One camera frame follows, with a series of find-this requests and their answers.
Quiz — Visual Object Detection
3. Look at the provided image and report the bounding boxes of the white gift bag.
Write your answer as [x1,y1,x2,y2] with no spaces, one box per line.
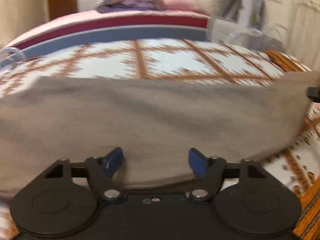
[237,0,265,30]

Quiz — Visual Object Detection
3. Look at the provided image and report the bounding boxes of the white metal bed frame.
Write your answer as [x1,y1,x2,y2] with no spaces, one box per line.
[1,47,26,68]

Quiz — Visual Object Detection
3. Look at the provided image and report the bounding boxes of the pink pillow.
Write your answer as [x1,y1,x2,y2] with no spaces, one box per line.
[161,0,201,12]

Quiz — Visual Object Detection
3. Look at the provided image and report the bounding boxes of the white orange patterned bedsheet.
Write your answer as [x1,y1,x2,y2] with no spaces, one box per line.
[1,39,319,239]

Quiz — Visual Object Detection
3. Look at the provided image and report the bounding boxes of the pink mattress large bed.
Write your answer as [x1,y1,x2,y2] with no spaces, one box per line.
[7,10,210,49]

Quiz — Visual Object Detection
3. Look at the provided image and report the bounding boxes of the grey pants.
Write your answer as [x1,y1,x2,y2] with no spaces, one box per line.
[1,72,319,198]

